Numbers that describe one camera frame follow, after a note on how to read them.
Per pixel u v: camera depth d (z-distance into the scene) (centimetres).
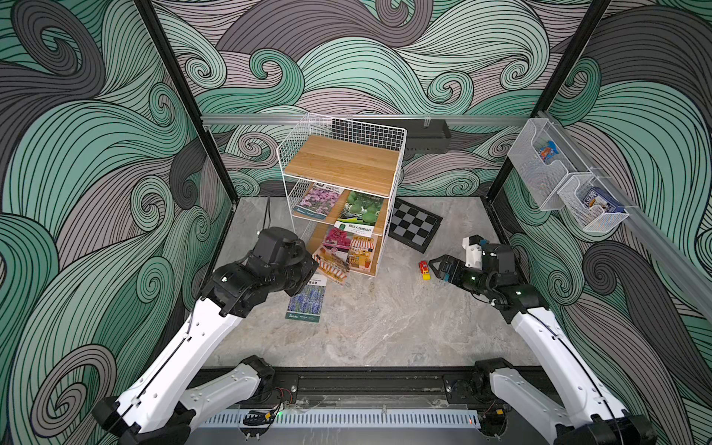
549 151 83
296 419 70
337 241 104
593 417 38
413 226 107
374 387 74
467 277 67
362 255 100
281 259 48
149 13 71
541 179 84
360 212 82
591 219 67
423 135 97
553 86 85
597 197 66
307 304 90
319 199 86
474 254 69
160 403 36
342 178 70
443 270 69
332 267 71
